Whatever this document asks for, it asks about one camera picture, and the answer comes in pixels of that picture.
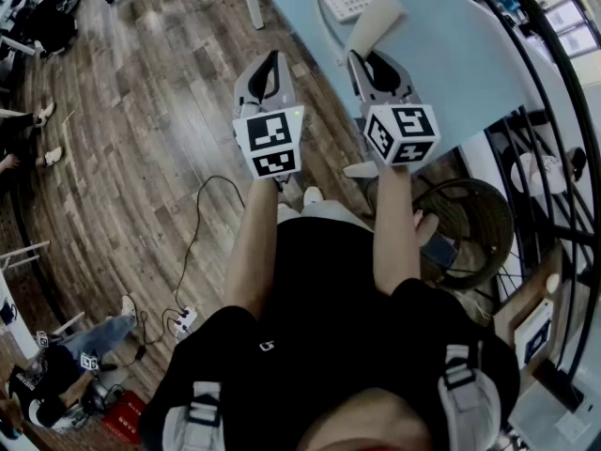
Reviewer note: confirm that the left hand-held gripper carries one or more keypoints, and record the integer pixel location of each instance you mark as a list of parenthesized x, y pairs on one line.
[(270, 134)]

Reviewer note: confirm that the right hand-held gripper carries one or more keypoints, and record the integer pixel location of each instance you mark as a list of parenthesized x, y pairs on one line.
[(404, 129)]

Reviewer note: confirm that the white telephone handset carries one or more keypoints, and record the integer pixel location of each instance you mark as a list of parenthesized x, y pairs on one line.
[(375, 21)]

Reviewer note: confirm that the person's left forearm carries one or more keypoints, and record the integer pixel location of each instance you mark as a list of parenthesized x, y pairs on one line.
[(253, 252)]

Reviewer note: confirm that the person's right forearm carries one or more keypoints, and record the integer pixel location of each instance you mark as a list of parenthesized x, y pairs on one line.
[(396, 233)]

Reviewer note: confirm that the person's grey trousers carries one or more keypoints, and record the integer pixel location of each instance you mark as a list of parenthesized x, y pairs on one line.
[(333, 209)]

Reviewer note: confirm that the brown wicker basket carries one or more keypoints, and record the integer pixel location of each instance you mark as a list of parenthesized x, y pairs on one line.
[(483, 214)]

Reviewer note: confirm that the blue cloth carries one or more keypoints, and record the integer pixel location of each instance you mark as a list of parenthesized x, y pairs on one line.
[(439, 252)]

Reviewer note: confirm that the black metal railing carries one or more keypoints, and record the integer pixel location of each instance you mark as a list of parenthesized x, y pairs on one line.
[(563, 235)]

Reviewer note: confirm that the person's black t-shirt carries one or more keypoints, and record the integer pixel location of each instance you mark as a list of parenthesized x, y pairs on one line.
[(319, 322)]

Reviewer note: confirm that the white power strip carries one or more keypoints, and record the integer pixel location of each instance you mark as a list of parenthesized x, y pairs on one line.
[(184, 321)]

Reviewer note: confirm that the black power adapter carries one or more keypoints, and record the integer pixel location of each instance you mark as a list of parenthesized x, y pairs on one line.
[(140, 353)]

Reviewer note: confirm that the white cardboard box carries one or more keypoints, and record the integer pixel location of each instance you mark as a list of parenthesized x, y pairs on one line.
[(533, 334)]

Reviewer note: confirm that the red box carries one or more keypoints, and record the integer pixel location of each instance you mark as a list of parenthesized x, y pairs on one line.
[(123, 416)]

